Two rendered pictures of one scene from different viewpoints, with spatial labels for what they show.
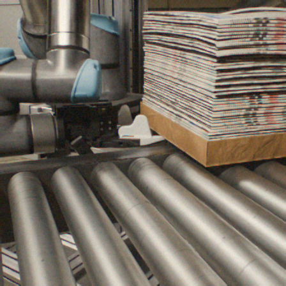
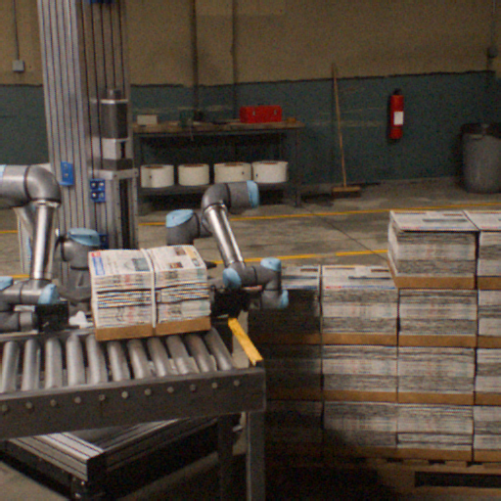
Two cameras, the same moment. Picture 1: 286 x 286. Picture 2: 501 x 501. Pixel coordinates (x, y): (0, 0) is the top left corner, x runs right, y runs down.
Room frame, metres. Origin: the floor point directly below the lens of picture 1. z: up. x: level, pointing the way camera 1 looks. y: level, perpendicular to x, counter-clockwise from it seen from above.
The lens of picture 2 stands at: (-2.06, -1.00, 1.76)
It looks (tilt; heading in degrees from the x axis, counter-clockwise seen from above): 13 degrees down; 8
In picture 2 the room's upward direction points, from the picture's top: 1 degrees counter-clockwise
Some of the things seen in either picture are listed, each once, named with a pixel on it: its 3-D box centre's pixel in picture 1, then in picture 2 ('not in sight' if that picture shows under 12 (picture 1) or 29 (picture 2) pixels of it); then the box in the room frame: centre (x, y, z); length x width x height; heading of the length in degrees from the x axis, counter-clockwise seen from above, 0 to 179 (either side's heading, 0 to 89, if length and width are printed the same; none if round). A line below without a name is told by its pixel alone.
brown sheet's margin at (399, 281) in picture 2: not in sight; (428, 269); (1.41, -1.20, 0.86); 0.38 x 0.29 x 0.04; 5
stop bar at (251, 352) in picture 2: not in sight; (244, 340); (0.63, -0.58, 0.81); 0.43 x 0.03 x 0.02; 21
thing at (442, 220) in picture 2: not in sight; (431, 219); (1.39, -1.21, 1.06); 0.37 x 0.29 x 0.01; 5
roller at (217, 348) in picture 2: not in sight; (219, 351); (0.61, -0.50, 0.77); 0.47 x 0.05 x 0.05; 21
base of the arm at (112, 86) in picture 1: (99, 79); (85, 275); (1.16, 0.13, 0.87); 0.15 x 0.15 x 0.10
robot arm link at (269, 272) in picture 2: not in sight; (267, 274); (1.03, -0.61, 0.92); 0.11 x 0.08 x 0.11; 120
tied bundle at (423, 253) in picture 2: not in sight; (429, 248); (1.41, -1.20, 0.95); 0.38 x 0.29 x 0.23; 5
